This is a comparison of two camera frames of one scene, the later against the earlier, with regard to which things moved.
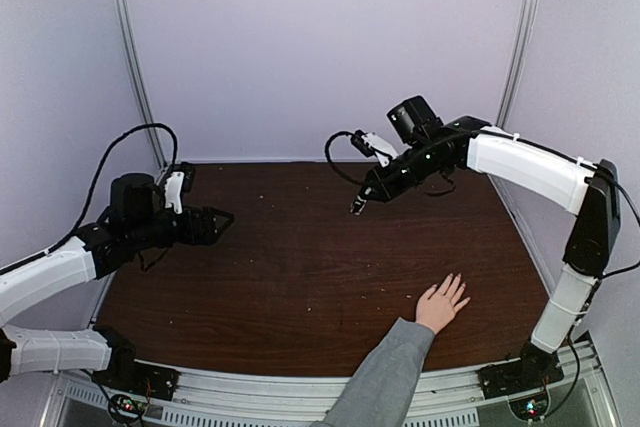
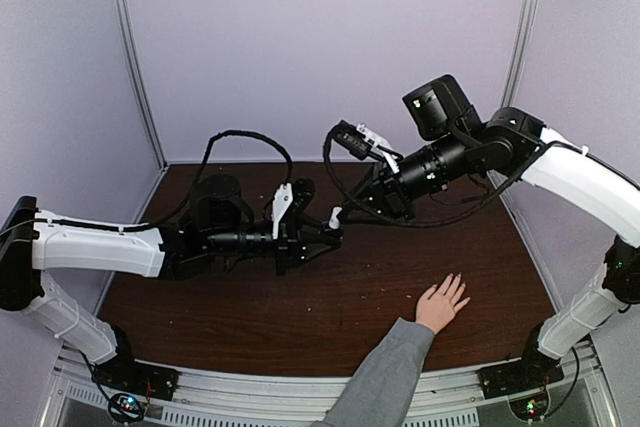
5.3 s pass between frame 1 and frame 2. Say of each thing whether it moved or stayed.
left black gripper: moved
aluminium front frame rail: stayed
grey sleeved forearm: stayed
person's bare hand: stayed
